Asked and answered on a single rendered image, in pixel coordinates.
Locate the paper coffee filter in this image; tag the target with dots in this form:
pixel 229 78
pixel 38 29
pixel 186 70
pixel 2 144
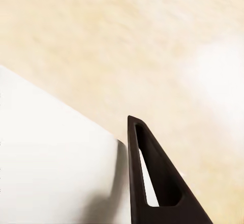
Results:
pixel 56 165

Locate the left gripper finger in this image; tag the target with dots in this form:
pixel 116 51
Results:
pixel 177 203

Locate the countertop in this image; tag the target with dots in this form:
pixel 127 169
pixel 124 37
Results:
pixel 178 65

